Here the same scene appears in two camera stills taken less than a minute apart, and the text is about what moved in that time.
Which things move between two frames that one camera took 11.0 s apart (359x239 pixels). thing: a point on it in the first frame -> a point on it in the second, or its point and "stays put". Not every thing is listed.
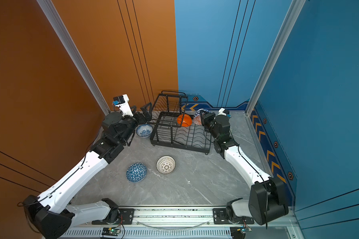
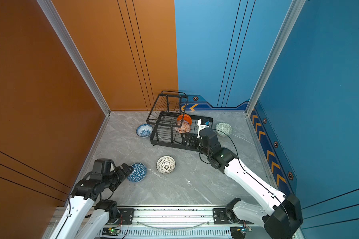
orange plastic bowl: (184, 120) stays put
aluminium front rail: (191, 223) stays put
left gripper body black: (141, 120) -> (119, 176)
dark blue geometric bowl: (136, 172) stays put
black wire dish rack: (174, 127) stays put
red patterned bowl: (197, 119) -> (183, 126)
